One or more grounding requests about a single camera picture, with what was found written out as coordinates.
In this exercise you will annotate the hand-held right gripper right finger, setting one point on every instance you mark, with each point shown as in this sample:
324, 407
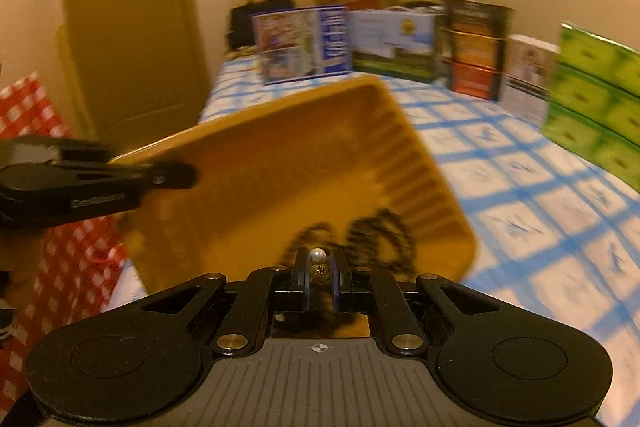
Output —
337, 282

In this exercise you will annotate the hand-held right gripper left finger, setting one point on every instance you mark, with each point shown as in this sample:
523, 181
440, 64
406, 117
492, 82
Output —
302, 282

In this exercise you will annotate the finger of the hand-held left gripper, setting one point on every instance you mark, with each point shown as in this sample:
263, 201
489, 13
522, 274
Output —
170, 176

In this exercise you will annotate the yellow plastic tray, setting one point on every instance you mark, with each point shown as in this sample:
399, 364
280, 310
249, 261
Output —
280, 157

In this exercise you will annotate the red checked bag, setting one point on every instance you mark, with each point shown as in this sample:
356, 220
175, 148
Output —
65, 257

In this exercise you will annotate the wooden door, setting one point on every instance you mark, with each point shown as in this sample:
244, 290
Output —
125, 32

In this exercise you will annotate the black bag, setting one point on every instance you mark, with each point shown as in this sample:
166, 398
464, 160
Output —
240, 27

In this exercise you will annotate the blue milk carton box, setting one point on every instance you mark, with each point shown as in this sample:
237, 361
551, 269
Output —
295, 44

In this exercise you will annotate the blue checked bed sheet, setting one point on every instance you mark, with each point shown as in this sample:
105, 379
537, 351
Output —
525, 207

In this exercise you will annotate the milk box with cow picture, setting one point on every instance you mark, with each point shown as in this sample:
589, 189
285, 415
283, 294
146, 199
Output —
390, 47

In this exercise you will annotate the red label instant meal bowl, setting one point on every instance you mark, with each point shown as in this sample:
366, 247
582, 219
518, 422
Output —
475, 82

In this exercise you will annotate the orange label instant meal bowl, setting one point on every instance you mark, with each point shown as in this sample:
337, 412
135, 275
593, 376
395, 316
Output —
477, 51

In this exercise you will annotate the white product box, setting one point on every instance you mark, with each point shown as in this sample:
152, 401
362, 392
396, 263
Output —
527, 79

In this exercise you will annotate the white plastic bag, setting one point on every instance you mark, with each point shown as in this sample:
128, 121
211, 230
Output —
422, 8

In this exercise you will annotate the black instant meal bowl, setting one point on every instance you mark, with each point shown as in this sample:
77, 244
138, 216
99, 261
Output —
477, 17

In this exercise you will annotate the stack of green tissue packs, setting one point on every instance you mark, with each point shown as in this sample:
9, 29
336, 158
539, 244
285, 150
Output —
595, 102

